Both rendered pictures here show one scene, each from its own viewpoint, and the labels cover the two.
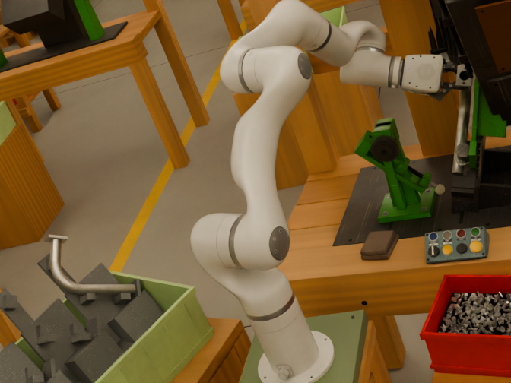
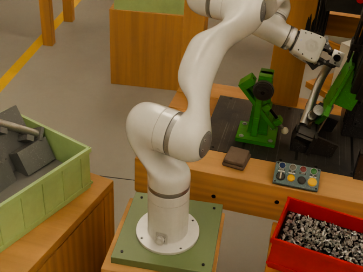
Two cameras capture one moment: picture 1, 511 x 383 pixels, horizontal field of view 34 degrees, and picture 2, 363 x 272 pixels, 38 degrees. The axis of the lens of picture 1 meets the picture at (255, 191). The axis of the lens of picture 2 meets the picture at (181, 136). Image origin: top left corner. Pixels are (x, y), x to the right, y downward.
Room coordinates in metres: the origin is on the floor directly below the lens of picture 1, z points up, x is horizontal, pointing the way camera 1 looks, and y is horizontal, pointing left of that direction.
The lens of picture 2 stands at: (0.48, 0.35, 1.99)
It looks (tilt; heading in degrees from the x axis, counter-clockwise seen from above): 33 degrees down; 344
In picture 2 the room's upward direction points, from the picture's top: 4 degrees clockwise
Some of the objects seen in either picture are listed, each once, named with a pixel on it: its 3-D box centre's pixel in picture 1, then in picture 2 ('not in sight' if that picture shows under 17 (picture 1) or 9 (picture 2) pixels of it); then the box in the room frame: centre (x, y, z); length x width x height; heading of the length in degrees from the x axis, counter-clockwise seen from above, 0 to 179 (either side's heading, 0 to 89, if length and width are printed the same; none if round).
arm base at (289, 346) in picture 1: (283, 333); (168, 208); (1.59, 0.06, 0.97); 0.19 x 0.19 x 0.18
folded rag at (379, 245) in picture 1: (379, 244); (236, 157); (1.88, -0.25, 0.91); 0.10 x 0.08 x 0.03; 144
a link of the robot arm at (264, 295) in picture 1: (239, 261); (159, 146); (1.61, 0.09, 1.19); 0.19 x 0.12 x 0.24; 47
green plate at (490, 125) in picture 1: (489, 106); (347, 85); (1.89, -0.63, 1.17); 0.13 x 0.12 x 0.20; 62
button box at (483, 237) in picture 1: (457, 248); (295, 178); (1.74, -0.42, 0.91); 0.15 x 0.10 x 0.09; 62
